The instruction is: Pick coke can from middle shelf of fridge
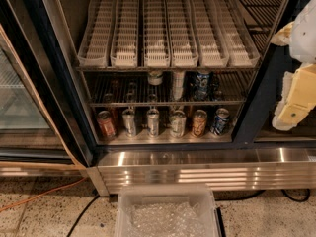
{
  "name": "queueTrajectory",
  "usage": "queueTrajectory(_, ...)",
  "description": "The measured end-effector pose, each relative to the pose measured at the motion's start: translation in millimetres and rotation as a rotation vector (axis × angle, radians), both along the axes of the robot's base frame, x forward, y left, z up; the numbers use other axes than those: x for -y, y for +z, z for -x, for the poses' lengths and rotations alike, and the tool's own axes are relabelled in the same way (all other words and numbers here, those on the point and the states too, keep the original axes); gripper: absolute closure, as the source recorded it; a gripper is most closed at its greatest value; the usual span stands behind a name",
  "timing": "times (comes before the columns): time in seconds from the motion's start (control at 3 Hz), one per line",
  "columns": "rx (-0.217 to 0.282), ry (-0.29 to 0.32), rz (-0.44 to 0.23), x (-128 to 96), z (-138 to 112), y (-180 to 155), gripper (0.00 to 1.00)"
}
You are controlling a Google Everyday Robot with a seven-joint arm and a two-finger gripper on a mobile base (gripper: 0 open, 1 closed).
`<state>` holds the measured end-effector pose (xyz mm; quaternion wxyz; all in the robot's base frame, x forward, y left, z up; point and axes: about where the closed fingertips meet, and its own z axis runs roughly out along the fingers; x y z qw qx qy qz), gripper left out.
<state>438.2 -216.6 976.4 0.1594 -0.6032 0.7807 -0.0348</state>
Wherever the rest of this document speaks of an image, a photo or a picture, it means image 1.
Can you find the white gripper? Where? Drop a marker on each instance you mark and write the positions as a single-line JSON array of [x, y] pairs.
[[304, 34]]

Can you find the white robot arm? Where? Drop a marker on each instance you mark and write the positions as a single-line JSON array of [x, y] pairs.
[[302, 46]]

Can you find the blue can bottom shelf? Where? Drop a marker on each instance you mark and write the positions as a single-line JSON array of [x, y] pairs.
[[220, 121]]

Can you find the blue can shelf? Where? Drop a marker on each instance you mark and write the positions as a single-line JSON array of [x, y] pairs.
[[201, 86], [220, 121]]

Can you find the blue can middle shelf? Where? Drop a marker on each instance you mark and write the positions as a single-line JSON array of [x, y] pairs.
[[201, 86]]

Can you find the orange can bottom shelf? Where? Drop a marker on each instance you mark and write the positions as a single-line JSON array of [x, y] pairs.
[[199, 123]]

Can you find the stainless fridge base grille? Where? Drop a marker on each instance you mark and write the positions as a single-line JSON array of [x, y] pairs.
[[221, 170]]

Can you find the white tall can middle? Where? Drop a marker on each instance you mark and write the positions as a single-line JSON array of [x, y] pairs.
[[178, 84]]

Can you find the silver can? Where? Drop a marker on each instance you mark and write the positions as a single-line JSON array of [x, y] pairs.
[[153, 122], [178, 123], [128, 116]]

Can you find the white can middle shelf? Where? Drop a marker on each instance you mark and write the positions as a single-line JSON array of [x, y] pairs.
[[155, 78]]

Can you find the red can bottom shelf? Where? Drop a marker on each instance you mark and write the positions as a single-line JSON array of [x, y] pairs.
[[106, 124]]

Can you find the glass fridge door left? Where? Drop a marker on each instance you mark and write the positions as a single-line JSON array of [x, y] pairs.
[[33, 130]]

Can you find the clear plastic bin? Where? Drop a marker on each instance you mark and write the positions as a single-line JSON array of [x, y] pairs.
[[167, 211]]

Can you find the dark fridge door frame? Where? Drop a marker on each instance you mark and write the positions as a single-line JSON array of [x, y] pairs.
[[266, 88]]

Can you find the middle wire shelf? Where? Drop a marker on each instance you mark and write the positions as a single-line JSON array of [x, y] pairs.
[[133, 89]]

